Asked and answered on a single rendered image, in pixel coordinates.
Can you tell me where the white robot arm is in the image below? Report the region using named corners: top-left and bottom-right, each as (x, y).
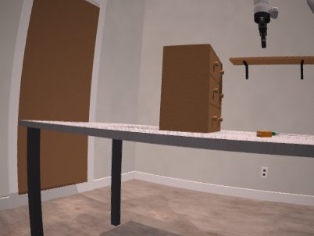
top-left (253, 0), bottom-right (314, 19)

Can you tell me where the brown wooden chest of drawers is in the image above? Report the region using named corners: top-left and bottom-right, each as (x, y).
top-left (159, 44), bottom-right (222, 134)

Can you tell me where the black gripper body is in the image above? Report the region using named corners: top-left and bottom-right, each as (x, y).
top-left (254, 12), bottom-right (270, 24)

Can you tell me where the dark brown drawer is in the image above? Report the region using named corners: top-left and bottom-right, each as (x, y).
top-left (215, 108), bottom-right (223, 131)
top-left (217, 59), bottom-right (224, 85)
top-left (210, 47), bottom-right (219, 78)
top-left (216, 83), bottom-right (223, 107)
top-left (208, 104), bottom-right (217, 131)
top-left (209, 75), bottom-right (218, 105)

